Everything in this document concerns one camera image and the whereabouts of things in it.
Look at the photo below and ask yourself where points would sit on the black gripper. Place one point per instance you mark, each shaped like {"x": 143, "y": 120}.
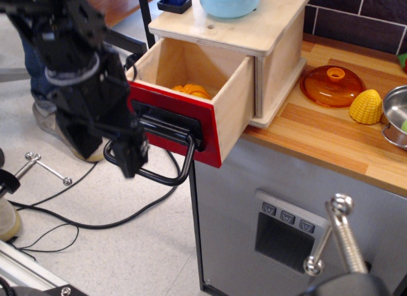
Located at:
{"x": 91, "y": 104}

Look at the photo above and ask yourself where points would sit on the red-fronted wooden drawer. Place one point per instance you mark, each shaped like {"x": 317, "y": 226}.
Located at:
{"x": 227, "y": 76}

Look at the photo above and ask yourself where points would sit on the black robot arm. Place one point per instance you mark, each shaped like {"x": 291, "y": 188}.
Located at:
{"x": 61, "y": 30}

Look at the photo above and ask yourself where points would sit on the orange toy fruit in drawer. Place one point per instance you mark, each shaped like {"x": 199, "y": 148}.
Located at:
{"x": 193, "y": 89}

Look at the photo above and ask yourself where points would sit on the light wooden box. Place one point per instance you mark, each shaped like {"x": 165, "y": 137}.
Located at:
{"x": 272, "y": 34}

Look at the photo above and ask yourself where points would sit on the beige suede shoe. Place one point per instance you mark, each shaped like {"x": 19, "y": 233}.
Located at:
{"x": 45, "y": 114}

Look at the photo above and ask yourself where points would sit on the left silver screw clamp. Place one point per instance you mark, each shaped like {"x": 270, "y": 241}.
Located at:
{"x": 10, "y": 183}

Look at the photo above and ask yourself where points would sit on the silver screw clamp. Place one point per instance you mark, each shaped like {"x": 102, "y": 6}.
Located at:
{"x": 356, "y": 280}
{"x": 10, "y": 183}

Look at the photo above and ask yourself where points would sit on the blue jeans leg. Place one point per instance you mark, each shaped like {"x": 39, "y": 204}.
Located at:
{"x": 40, "y": 86}

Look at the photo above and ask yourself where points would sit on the dark wooden table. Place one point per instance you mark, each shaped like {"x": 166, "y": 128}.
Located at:
{"x": 116, "y": 11}

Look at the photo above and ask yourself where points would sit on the blue black bar clamp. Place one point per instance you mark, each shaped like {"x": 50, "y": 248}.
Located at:
{"x": 173, "y": 6}

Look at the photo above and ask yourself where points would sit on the grey metal cabinet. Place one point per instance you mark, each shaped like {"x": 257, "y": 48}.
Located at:
{"x": 262, "y": 213}

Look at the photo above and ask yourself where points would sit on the light blue bowl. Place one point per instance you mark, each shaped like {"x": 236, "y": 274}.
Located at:
{"x": 229, "y": 8}

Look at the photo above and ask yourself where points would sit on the amber glass pot lid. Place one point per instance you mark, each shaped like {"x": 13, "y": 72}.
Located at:
{"x": 332, "y": 86}

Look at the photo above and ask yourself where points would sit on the yellow toy corn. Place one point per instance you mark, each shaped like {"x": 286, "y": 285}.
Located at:
{"x": 367, "y": 108}

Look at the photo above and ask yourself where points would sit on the near silver screw clamp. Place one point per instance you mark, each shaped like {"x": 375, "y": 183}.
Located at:
{"x": 356, "y": 280}

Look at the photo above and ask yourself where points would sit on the stainless steel pot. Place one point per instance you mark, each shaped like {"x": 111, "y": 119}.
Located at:
{"x": 394, "y": 110}

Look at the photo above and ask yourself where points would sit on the green toy at edge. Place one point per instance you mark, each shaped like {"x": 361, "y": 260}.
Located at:
{"x": 402, "y": 58}

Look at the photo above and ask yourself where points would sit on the black metal drawer handle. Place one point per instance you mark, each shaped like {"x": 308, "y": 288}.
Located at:
{"x": 166, "y": 126}

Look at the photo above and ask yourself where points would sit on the aluminium frame rail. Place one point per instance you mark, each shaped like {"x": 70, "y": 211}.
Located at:
{"x": 27, "y": 277}

